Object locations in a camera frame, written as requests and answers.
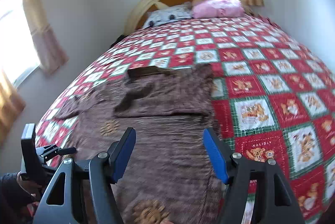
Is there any yellow curtain near left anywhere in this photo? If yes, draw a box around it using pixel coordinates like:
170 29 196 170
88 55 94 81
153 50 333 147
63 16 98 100
0 72 26 146

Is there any dark object beside bed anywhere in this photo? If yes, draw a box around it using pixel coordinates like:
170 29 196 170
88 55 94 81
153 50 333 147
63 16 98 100
110 34 126 49

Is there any yellow curtain side window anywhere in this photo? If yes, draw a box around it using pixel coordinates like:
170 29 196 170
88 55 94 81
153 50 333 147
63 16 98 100
22 0 69 75

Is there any person's left hand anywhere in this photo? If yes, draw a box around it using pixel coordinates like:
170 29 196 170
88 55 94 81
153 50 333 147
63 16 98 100
17 172 42 201

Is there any brown knitted sweater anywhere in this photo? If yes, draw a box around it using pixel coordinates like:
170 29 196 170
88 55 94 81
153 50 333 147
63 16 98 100
56 64 221 223

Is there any pink pillow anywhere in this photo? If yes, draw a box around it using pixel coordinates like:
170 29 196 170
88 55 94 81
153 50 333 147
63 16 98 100
192 0 245 19

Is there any red patchwork holiday quilt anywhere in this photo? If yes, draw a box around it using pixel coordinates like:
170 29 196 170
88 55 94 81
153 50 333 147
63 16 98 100
36 16 334 223

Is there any grey patterned pillow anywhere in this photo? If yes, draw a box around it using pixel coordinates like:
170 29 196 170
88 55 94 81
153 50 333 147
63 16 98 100
143 4 192 29

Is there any left forearm dark sleeve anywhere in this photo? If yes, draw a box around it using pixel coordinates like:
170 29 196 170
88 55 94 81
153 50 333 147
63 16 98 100
1 172 35 223

